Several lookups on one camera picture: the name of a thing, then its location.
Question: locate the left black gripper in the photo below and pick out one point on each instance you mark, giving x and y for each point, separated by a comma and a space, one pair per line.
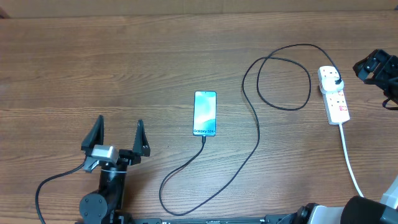
140, 147

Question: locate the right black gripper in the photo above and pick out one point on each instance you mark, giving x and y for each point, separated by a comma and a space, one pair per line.
387, 70

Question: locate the Samsung Galaxy smartphone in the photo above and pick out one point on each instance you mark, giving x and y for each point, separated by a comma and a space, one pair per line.
204, 113

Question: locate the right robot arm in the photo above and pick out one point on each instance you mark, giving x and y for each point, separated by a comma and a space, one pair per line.
358, 209

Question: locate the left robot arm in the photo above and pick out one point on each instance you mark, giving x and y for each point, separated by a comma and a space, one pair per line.
104, 205

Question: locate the white charger plug adapter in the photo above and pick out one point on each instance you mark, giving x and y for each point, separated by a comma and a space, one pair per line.
330, 85

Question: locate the white power strip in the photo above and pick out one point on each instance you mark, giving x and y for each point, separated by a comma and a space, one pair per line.
335, 103

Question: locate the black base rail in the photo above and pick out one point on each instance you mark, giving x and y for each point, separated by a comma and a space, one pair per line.
268, 219

